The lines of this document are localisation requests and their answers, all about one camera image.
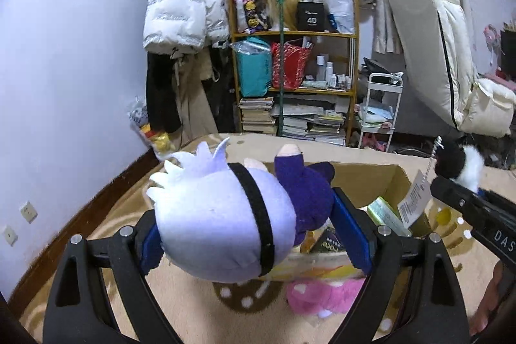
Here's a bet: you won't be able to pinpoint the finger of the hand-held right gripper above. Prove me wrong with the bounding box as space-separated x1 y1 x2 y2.
478 187 516 213
430 175 490 226

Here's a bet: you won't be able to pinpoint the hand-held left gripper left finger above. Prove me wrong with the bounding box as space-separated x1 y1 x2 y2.
42 209 182 344

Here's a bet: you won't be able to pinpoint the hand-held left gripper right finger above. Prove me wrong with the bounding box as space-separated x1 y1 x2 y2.
328 187 470 344

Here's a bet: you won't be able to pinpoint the black packet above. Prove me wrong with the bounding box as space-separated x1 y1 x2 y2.
312 227 343 254

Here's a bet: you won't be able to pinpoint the black and white penguin plush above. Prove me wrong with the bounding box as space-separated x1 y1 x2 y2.
397 136 486 228

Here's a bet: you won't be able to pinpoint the green packet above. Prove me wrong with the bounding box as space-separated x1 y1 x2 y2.
367 197 412 238

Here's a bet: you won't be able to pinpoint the cardboard box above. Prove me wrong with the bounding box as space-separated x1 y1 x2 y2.
278 162 435 282

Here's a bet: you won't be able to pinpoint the white-haired purple plush doll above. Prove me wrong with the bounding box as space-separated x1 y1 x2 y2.
146 137 336 282

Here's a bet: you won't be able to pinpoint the person's right hand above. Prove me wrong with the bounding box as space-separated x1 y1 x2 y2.
470 261 516 337

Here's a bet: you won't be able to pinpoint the beige floral blanket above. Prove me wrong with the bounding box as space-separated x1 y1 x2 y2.
18 132 516 344

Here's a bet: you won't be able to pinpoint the pink plush toy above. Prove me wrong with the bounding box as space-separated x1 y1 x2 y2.
286 277 365 318

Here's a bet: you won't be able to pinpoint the pile of magazines and books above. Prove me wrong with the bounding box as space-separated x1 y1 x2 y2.
280 106 348 146

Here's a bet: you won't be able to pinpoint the plastic bag with yellow items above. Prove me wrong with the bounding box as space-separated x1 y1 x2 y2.
128 96 178 159

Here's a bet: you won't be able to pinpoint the white trolley cart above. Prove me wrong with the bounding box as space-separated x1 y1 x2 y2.
357 72 404 153

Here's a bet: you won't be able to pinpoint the dark screen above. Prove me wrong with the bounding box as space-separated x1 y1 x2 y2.
500 27 516 81

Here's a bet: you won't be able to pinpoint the stack of brown books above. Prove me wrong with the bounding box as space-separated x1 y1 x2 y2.
238 96 277 135

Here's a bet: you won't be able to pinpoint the beige hanging coat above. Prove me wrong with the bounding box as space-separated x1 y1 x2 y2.
171 52 220 145

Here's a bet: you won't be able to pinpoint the black hanging garment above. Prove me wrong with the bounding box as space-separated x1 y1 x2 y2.
146 52 182 133

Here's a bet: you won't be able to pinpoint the group of white cosmetic bottles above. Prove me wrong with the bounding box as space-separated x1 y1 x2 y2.
314 54 353 89

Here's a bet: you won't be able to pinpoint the green pole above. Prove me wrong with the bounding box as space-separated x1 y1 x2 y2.
276 0 291 137

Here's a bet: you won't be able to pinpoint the cream folded mattress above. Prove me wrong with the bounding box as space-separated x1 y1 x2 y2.
383 0 516 138

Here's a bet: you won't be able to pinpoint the dark hanging clothes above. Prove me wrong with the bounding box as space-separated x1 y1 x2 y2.
202 46 238 133

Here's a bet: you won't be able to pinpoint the red patterned bag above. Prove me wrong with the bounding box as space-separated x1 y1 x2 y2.
270 40 313 91

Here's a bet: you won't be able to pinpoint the teal bag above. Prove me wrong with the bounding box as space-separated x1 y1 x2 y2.
235 38 274 97

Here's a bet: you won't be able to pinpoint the wooden shelf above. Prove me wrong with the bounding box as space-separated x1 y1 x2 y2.
228 0 361 147

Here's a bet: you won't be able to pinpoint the black box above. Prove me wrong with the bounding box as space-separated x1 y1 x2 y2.
297 1 326 32

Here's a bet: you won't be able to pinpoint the clear plastic bag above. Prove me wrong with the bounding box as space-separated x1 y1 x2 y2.
320 0 355 34

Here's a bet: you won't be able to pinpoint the blond wig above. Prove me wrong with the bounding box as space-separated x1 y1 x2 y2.
266 0 301 31

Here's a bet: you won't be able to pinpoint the purple patterned packet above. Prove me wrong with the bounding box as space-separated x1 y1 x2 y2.
232 0 271 34

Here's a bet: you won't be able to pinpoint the white wall socket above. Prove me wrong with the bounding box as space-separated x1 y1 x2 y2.
19 201 38 224
2 225 19 247

